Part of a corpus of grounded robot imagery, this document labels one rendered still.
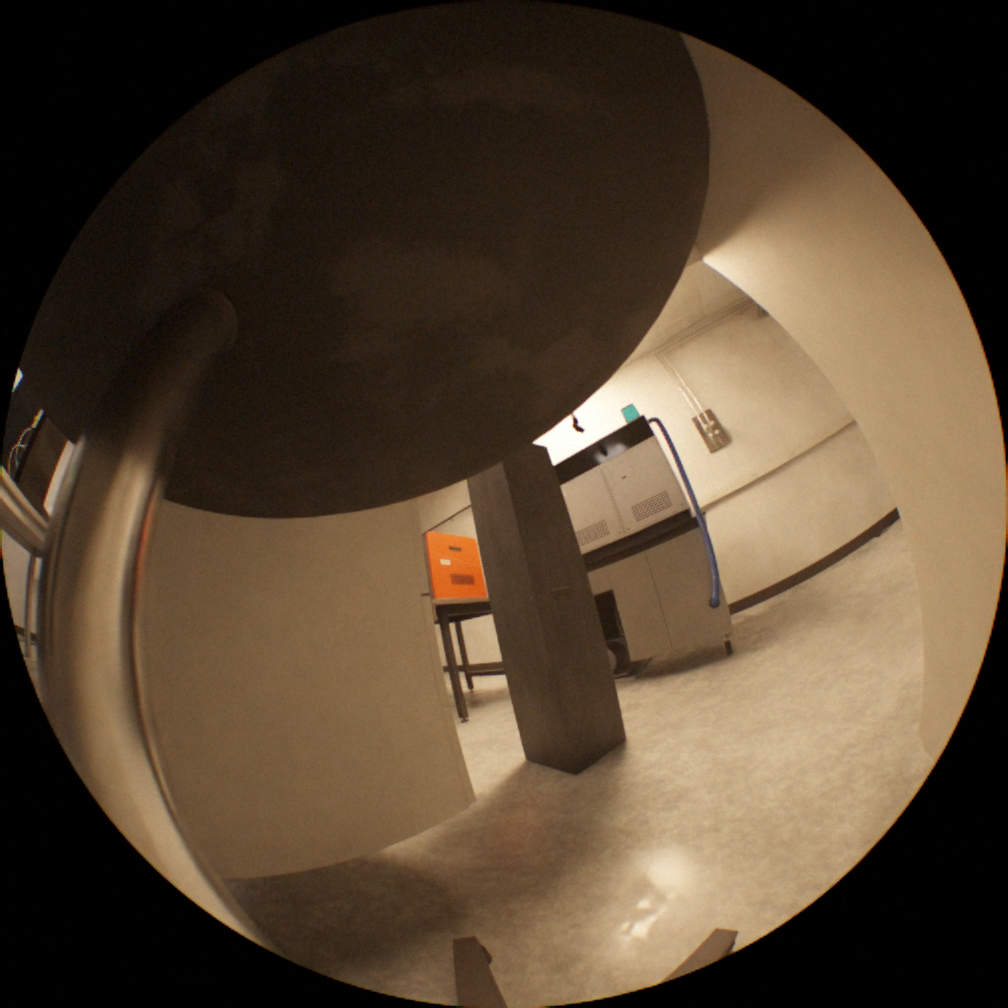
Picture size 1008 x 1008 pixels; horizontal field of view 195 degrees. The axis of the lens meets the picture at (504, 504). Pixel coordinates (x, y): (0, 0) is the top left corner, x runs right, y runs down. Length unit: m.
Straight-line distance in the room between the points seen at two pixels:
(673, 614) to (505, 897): 1.37
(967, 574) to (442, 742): 0.58
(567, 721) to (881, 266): 0.94
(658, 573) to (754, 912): 1.45
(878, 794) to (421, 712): 0.73
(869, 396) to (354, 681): 0.60
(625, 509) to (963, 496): 1.64
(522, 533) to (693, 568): 0.98
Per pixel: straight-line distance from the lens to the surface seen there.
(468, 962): 0.47
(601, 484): 1.82
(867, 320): 0.28
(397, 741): 0.43
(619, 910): 0.56
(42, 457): 2.65
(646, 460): 1.77
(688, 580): 1.57
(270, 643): 0.38
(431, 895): 0.66
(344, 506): 0.20
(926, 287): 0.24
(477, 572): 1.97
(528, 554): 0.84
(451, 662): 1.66
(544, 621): 0.82
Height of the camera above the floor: 0.48
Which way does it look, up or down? 24 degrees up
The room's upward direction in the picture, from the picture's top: 13 degrees counter-clockwise
